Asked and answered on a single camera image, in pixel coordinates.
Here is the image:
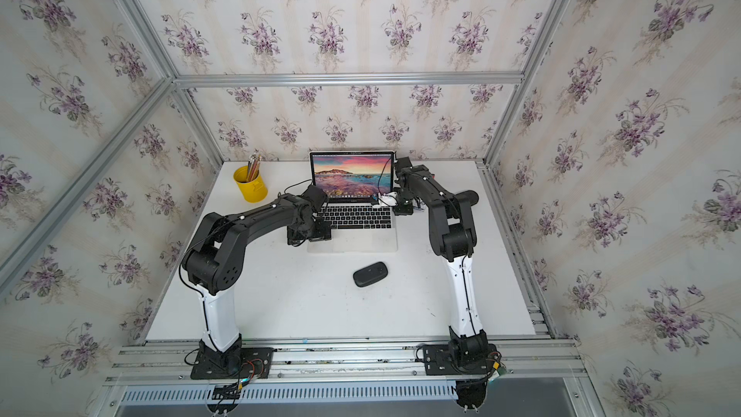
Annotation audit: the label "black left camera cable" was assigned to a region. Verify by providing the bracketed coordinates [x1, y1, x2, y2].
[276, 178, 314, 197]

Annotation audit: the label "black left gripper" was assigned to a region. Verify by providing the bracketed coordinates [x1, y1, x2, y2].
[288, 221, 333, 251]

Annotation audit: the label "pencils in cup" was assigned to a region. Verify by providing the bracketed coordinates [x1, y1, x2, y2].
[246, 154, 262, 183]

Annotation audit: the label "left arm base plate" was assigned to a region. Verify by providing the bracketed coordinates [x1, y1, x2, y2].
[190, 345, 275, 380]

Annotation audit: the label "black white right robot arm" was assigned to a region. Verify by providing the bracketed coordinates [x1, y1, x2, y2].
[393, 158, 489, 368]

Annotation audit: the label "silver laptop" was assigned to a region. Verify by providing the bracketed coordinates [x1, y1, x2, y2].
[309, 151, 398, 255]

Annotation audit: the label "aluminium mounting rail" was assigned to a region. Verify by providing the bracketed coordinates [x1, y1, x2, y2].
[102, 337, 588, 385]

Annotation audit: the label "yellow pen cup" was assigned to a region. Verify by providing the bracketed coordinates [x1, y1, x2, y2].
[233, 166, 268, 204]

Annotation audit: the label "black camera cable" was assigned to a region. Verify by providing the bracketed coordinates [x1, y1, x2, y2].
[276, 178, 314, 197]
[375, 155, 398, 198]

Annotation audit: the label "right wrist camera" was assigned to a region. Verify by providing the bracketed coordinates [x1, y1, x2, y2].
[377, 191, 399, 208]

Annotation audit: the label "white slotted cable duct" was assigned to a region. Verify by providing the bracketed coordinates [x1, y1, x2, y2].
[121, 380, 458, 407]

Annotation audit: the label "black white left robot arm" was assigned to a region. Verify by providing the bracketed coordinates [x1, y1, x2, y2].
[179, 185, 331, 371]

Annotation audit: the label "black right camera cable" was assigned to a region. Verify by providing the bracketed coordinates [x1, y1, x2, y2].
[375, 155, 398, 198]

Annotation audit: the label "aluminium enclosure frame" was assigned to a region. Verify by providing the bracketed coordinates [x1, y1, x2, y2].
[1, 0, 570, 295]

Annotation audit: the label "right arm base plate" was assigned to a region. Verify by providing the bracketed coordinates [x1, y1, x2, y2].
[415, 344, 502, 376]

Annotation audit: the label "black wireless mouse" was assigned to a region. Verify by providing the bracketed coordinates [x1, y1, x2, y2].
[352, 262, 389, 288]

